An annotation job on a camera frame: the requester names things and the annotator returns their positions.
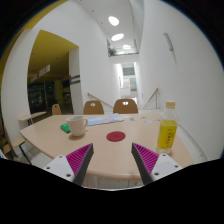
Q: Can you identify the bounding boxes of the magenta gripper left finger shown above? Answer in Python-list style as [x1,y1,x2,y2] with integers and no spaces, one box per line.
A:
[43,142,95,187]

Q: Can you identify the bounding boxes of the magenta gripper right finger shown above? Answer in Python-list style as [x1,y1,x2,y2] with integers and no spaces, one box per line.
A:
[131,142,184,186]

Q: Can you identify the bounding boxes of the white ceramic mug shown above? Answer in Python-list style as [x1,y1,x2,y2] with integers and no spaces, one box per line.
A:
[66,116,88,137]

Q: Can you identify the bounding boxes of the green small box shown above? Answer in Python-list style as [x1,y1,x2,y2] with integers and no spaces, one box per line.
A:
[60,124,70,134]

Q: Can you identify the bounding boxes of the red round coaster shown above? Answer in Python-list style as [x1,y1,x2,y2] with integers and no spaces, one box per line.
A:
[106,131,126,142]

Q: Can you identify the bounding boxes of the yellow drink plastic bottle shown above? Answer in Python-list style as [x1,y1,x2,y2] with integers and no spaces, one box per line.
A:
[156,101,178,154]

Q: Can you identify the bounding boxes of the pastel paper sheets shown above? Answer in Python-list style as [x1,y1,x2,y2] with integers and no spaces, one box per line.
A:
[88,113,123,126]

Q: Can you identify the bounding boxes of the small wooden chair far left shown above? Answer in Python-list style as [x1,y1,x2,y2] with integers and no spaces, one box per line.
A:
[52,104,61,115]

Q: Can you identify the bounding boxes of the wooden chair right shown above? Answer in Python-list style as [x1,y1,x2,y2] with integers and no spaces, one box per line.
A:
[113,99,138,114]

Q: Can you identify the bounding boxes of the small side table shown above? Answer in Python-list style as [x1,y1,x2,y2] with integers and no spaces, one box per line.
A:
[18,111,46,126]

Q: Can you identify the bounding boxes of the wooden stair handrail left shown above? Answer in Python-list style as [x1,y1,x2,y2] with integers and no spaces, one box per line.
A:
[87,93,113,108]

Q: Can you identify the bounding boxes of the wooden chair at left edge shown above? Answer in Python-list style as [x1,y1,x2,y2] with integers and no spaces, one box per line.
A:
[3,130,31,163]

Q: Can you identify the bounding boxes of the hanging white sign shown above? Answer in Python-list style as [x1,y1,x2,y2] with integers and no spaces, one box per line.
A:
[31,64,50,82]

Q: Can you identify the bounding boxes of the green plant on balcony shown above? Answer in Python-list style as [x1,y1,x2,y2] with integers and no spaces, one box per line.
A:
[108,48,117,57]

